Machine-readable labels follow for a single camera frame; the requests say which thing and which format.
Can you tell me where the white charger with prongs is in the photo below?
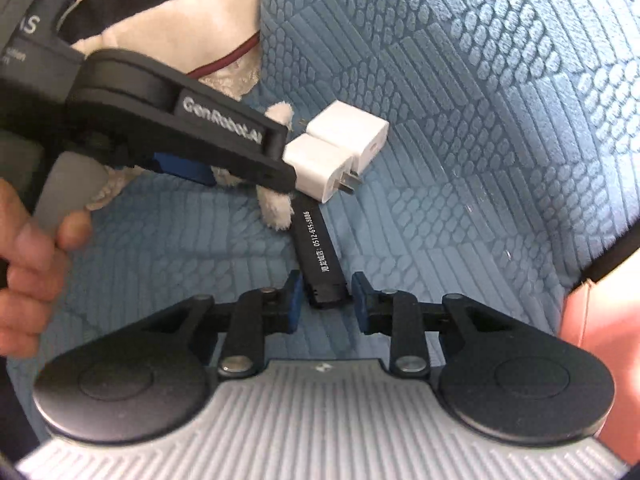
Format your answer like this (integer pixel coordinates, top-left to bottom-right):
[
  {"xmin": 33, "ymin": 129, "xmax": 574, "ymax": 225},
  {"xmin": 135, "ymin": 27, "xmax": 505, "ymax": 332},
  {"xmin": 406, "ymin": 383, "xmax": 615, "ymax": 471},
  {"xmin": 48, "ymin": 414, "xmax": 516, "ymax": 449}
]
[{"xmin": 283, "ymin": 133, "xmax": 362, "ymax": 204}]

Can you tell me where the white cube charger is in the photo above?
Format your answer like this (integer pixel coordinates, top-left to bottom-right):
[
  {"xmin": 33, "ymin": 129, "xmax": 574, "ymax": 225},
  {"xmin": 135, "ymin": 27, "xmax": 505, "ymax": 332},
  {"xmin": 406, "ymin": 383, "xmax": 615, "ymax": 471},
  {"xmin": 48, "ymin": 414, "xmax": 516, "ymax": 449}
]
[{"xmin": 306, "ymin": 100, "xmax": 390, "ymax": 174}]

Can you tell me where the blue textured sofa cover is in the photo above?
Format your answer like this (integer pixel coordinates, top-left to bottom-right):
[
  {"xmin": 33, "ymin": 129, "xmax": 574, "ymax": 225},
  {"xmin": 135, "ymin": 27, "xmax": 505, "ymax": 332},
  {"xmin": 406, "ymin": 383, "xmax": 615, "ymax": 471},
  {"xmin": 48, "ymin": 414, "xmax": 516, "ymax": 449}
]
[{"xmin": 6, "ymin": 0, "xmax": 640, "ymax": 441}]

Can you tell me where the pink cardboard box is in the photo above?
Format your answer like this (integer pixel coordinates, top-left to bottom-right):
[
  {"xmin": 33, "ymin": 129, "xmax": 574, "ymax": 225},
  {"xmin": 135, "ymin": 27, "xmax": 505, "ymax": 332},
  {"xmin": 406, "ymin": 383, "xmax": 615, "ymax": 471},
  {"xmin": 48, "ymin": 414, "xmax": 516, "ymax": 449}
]
[{"xmin": 560, "ymin": 272, "xmax": 639, "ymax": 465}]

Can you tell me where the black rectangular stick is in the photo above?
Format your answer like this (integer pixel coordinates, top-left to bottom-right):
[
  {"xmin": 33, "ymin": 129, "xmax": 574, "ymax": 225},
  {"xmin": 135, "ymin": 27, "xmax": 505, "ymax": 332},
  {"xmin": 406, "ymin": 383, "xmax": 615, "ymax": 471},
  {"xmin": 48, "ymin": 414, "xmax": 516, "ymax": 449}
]
[{"xmin": 291, "ymin": 194, "xmax": 350, "ymax": 309}]

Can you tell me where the cream patterned blanket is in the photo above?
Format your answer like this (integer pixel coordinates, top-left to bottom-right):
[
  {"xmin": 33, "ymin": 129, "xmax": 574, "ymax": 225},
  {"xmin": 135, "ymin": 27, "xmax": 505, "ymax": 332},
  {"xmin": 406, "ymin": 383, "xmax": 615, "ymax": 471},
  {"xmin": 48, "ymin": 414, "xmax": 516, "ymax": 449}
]
[{"xmin": 60, "ymin": 0, "xmax": 262, "ymax": 100}]

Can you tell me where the person's left hand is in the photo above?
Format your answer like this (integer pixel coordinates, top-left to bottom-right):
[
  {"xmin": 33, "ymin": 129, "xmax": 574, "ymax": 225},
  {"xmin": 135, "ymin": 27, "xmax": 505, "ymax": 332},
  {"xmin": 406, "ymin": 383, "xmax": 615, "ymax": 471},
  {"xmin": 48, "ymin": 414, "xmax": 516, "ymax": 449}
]
[{"xmin": 0, "ymin": 180, "xmax": 92, "ymax": 359}]

